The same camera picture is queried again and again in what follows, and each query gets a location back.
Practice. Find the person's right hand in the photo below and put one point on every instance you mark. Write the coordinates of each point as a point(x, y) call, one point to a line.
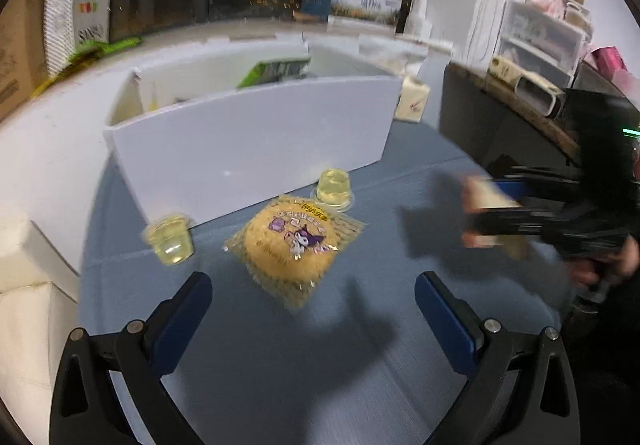
point(627, 257)

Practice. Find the wooden top cabinet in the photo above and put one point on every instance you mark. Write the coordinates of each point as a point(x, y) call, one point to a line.
point(470, 125)

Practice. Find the printed tissue box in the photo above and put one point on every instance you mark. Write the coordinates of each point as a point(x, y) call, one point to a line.
point(365, 0)

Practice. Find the beige snack packet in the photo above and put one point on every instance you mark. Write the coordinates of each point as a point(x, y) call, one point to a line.
point(475, 192)

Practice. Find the cream box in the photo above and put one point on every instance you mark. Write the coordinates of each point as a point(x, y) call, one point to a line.
point(505, 70)

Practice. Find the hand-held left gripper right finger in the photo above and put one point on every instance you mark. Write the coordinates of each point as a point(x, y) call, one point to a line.
point(445, 320)

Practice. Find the white box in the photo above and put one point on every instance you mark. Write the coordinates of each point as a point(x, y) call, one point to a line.
point(250, 140)

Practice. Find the yellow jelly cup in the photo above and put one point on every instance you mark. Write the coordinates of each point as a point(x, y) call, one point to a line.
point(332, 187)
point(170, 242)

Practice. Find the cream tissue pack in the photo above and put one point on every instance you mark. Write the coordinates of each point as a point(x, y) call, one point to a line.
point(412, 100)

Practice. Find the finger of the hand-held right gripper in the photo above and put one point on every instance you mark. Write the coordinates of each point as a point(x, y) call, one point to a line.
point(505, 221)
point(520, 185)

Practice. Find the pink box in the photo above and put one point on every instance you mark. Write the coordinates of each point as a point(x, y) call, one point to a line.
point(610, 60)

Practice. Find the green snack packet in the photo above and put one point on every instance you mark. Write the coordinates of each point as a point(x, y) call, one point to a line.
point(272, 72)

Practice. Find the round cake packet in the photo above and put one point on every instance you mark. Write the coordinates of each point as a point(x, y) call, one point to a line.
point(290, 245)

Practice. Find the white device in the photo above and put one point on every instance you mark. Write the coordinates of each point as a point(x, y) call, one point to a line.
point(540, 95)

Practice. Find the plastic drawer unit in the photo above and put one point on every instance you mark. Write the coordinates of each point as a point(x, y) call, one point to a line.
point(540, 35)

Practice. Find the white shopping bag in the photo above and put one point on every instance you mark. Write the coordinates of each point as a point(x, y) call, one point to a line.
point(90, 0)

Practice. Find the pile of green sachets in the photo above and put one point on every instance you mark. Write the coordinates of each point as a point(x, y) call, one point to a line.
point(100, 47)

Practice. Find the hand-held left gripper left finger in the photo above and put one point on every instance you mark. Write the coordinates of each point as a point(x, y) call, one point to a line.
point(185, 320)

